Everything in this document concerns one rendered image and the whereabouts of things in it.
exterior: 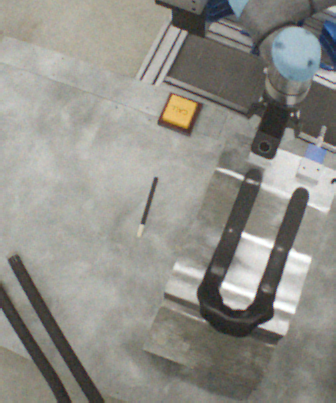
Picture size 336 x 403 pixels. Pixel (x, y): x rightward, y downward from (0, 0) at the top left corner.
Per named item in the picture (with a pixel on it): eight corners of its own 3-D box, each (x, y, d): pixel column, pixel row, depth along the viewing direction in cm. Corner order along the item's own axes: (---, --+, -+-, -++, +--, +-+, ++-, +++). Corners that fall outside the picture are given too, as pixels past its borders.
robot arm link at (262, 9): (277, -16, 108) (312, 32, 106) (222, 7, 107) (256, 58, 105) (282, -40, 101) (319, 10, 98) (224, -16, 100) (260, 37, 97)
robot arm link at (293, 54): (303, 13, 96) (333, 57, 94) (294, 44, 107) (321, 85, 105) (261, 32, 95) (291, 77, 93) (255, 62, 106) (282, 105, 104)
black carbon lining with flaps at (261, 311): (246, 167, 141) (249, 154, 132) (314, 194, 139) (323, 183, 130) (185, 319, 133) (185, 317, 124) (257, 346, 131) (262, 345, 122)
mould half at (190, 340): (228, 142, 150) (231, 122, 137) (333, 183, 147) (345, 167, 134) (144, 348, 139) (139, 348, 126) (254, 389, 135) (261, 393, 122)
